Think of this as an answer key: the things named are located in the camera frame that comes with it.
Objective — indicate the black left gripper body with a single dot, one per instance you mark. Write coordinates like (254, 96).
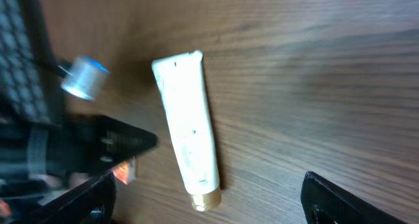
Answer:
(35, 158)

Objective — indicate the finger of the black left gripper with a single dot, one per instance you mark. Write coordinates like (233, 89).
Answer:
(94, 144)

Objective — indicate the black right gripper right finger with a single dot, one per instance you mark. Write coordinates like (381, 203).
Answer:
(326, 202)

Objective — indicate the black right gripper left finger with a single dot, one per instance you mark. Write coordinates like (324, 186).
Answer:
(91, 202)

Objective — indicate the orange small box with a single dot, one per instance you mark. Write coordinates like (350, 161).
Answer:
(125, 171)

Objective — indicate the white tube with gold cap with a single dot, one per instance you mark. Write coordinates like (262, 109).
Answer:
(180, 81)

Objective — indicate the grey plastic shopping basket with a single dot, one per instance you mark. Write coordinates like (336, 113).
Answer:
(29, 71)

